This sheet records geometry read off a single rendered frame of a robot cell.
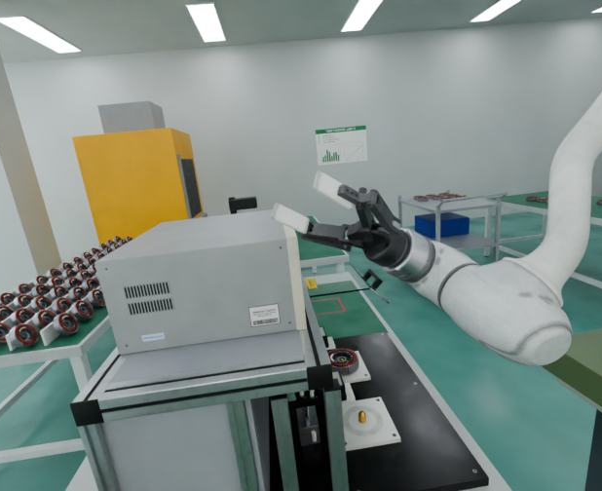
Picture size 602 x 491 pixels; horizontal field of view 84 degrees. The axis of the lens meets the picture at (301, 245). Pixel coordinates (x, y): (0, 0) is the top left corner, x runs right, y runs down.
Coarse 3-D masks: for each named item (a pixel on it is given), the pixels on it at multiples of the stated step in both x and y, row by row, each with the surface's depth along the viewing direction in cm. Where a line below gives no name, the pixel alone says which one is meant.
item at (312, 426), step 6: (300, 408) 89; (312, 408) 89; (300, 414) 87; (312, 414) 87; (300, 420) 85; (312, 420) 85; (300, 426) 83; (306, 426) 83; (312, 426) 83; (318, 426) 83; (300, 432) 83; (306, 432) 83; (318, 432) 84; (300, 438) 84; (306, 438) 84; (318, 438) 84; (306, 444) 84
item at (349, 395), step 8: (336, 376) 86; (344, 384) 82; (296, 392) 85; (304, 392) 84; (320, 392) 82; (344, 392) 82; (352, 392) 85; (296, 400) 82; (304, 400) 81; (312, 400) 82; (320, 400) 82; (344, 400) 83; (352, 400) 83; (288, 408) 81; (304, 408) 86
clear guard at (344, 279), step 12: (312, 276) 117; (324, 276) 116; (336, 276) 115; (348, 276) 114; (360, 276) 112; (312, 288) 106; (324, 288) 105; (336, 288) 104; (348, 288) 103; (360, 288) 102; (372, 288) 103
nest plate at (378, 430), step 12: (348, 408) 93; (360, 408) 93; (372, 408) 92; (384, 408) 92; (348, 420) 89; (372, 420) 88; (384, 420) 88; (348, 432) 85; (360, 432) 85; (372, 432) 85; (384, 432) 84; (396, 432) 84; (348, 444) 82; (360, 444) 81; (372, 444) 82
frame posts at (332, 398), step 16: (336, 384) 63; (272, 400) 61; (336, 400) 62; (288, 416) 62; (336, 416) 64; (288, 432) 63; (336, 432) 65; (288, 448) 64; (336, 448) 66; (288, 464) 65; (336, 464) 66; (288, 480) 66; (336, 480) 67
